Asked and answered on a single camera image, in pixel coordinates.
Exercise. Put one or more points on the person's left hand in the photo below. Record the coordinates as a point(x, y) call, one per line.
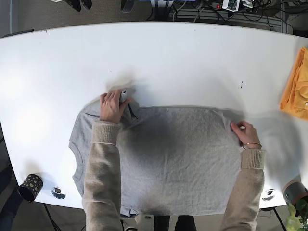
point(111, 110)

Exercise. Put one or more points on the person's right hand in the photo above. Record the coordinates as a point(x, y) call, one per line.
point(246, 134)

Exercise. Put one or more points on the orange yellow T-shirt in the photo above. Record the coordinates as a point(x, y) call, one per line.
point(294, 100)

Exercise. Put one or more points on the grey T-shirt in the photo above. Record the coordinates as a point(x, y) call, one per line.
point(177, 160)

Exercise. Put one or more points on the right beige sweater forearm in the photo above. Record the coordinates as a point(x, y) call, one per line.
point(243, 204)

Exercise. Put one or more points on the left beige sweater forearm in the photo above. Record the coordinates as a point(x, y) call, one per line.
point(102, 183)

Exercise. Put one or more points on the right silver table grommet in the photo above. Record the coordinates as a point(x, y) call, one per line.
point(268, 195)

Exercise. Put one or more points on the silver table grommet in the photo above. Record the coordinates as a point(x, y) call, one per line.
point(57, 193)
point(268, 195)

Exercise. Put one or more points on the grey plant pot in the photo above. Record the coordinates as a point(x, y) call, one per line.
point(294, 191)

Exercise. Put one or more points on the left silver table grommet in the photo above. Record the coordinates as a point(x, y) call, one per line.
point(57, 193)

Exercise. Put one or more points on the green potted plant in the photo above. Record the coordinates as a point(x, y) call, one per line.
point(298, 216)

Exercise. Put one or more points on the black gold spotted cup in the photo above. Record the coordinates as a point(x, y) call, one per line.
point(30, 187)

